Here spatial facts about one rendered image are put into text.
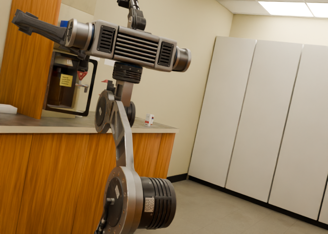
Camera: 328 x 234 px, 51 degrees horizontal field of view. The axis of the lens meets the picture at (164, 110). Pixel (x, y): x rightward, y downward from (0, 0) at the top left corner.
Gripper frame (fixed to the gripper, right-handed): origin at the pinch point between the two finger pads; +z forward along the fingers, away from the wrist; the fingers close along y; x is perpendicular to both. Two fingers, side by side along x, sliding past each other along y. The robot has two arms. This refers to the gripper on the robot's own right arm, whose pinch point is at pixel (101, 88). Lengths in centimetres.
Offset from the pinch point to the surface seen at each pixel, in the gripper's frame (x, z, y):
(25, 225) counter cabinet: 57, -14, -88
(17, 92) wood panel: 49, 28, -13
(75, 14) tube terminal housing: 26, 11, 47
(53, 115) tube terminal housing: 29.1, 12.1, -24.3
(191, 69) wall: -219, 55, 43
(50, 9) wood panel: 49, 8, 44
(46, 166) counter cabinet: 49, -15, -52
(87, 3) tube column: 17, 11, 58
